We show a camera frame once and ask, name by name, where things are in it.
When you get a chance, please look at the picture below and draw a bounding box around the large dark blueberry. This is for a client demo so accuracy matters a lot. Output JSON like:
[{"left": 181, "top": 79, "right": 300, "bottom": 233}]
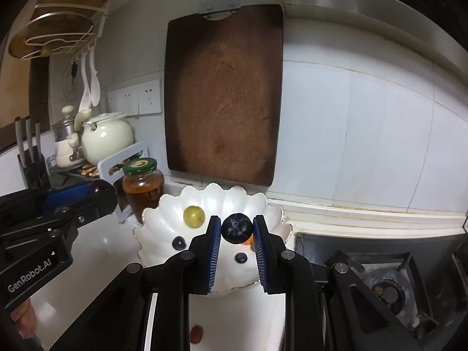
[{"left": 221, "top": 213, "right": 253, "bottom": 244}]

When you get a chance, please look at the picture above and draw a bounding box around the operator left hand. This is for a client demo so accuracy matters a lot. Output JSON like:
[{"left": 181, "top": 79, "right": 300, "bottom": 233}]
[{"left": 10, "top": 299, "right": 37, "bottom": 339}]

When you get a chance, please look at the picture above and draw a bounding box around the dark purple grape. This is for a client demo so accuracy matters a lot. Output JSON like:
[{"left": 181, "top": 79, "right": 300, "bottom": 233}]
[{"left": 171, "top": 236, "right": 186, "bottom": 251}]

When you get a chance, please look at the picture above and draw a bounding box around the black knife block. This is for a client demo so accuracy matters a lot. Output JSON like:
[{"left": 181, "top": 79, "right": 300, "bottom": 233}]
[{"left": 14, "top": 116, "right": 51, "bottom": 190}]

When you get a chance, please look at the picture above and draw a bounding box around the green grape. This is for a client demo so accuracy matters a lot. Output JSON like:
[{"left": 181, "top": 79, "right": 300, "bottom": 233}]
[{"left": 183, "top": 205, "right": 205, "bottom": 228}]

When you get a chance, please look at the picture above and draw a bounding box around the small white kettle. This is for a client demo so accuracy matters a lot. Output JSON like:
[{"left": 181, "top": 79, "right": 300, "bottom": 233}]
[{"left": 52, "top": 105, "right": 85, "bottom": 168}]

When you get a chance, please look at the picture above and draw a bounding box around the white scalloped fruit bowl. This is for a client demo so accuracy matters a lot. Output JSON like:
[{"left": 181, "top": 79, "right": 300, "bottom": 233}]
[{"left": 133, "top": 182, "right": 294, "bottom": 294}]

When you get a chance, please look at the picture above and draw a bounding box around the glass jar green lid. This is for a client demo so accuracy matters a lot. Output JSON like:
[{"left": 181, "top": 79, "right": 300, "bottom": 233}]
[{"left": 123, "top": 158, "right": 164, "bottom": 224}]

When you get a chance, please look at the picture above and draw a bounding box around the cream ceramic teapot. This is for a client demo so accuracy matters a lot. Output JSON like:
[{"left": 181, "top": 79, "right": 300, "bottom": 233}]
[{"left": 81, "top": 113, "right": 134, "bottom": 166}]

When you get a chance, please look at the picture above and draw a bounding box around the black gas stove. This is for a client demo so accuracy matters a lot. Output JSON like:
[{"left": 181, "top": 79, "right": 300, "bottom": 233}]
[{"left": 295, "top": 233, "right": 467, "bottom": 350}]

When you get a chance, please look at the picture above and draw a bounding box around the brown wooden cutting board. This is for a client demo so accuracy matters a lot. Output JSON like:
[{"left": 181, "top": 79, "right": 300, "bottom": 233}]
[{"left": 164, "top": 4, "right": 283, "bottom": 186}]

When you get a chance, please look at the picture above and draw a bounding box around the steel range hood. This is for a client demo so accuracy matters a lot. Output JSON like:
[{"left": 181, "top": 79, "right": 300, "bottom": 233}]
[{"left": 284, "top": 0, "right": 467, "bottom": 81}]

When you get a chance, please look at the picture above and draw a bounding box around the white wall socket panel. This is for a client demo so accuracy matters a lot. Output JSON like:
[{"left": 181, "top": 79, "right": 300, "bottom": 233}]
[{"left": 107, "top": 79, "right": 162, "bottom": 116}]

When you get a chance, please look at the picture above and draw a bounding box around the white wall rack with boards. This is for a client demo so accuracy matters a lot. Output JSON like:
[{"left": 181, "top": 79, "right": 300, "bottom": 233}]
[{"left": 9, "top": 0, "right": 109, "bottom": 60}]

